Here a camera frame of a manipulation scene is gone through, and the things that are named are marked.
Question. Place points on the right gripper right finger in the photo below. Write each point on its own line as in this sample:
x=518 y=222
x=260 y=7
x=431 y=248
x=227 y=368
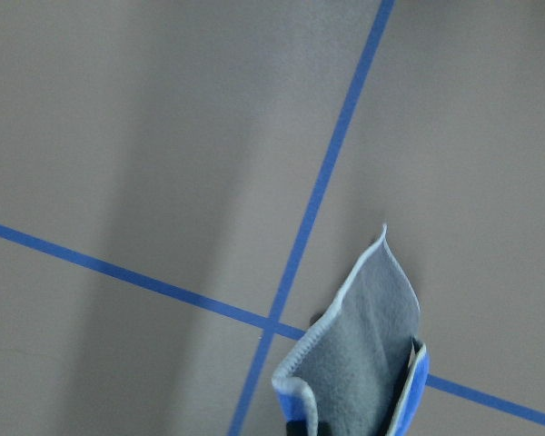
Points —
x=324 y=429

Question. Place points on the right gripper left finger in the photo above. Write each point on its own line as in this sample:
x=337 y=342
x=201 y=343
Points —
x=295 y=428

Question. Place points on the blue grey towel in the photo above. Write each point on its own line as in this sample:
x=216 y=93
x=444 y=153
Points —
x=361 y=366

